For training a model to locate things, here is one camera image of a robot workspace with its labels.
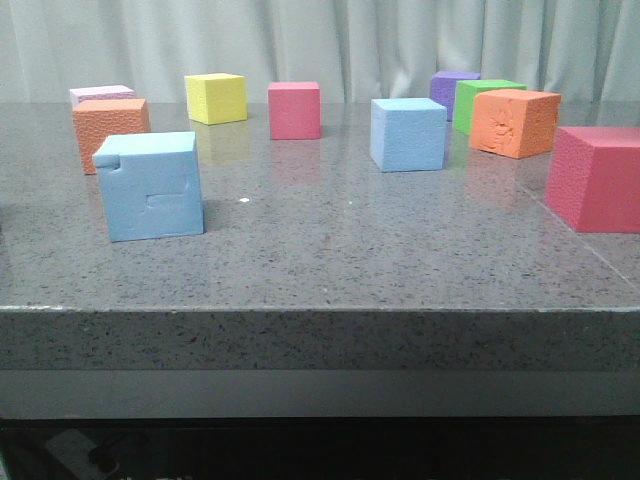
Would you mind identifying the pale pink foam block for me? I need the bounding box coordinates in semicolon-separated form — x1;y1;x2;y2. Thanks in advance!
69;85;136;109

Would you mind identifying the dented light blue foam block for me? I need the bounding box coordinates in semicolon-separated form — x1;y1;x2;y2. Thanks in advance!
93;131;204;242

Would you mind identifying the small red foam block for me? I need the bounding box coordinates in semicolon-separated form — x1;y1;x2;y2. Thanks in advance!
268;81;322;140

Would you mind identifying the orange foam block left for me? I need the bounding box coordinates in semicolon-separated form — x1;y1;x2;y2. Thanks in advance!
72;98;150;175

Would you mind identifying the green foam block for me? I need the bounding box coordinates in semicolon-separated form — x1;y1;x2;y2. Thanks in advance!
453;79;527;134

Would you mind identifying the pale green curtain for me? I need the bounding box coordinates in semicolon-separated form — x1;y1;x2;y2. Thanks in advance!
1;1;639;103

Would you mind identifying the dented orange foam block right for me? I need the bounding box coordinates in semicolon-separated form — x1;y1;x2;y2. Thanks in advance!
469;89;562;159

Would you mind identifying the yellow foam block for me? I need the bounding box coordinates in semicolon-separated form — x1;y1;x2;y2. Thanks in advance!
184;73;248;125

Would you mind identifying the large red foam block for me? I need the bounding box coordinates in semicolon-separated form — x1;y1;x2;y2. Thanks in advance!
545;126;639;233

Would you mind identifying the purple foam block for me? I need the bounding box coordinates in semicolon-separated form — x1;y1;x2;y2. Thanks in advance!
429;70;481;122

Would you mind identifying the smooth light blue foam block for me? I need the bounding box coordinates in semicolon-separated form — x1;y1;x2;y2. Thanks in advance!
370;98;447;172

